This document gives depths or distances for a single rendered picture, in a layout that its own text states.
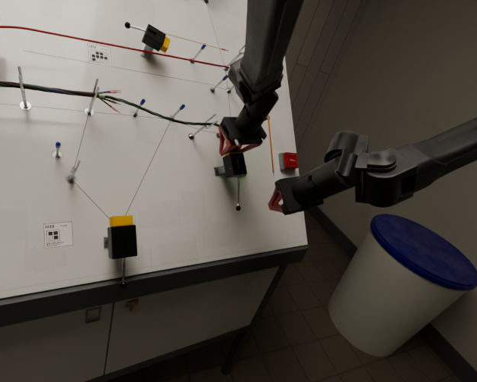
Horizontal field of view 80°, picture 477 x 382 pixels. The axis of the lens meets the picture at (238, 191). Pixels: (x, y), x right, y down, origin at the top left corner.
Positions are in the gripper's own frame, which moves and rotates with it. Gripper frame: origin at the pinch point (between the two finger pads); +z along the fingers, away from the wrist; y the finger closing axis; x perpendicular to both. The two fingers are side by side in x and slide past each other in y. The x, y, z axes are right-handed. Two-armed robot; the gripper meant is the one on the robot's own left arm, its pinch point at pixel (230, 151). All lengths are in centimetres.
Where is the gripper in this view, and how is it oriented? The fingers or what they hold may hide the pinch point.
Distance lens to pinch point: 75.6
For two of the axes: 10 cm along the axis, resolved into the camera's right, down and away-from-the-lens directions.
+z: -4.2, 5.5, 7.3
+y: -8.1, 1.4, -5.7
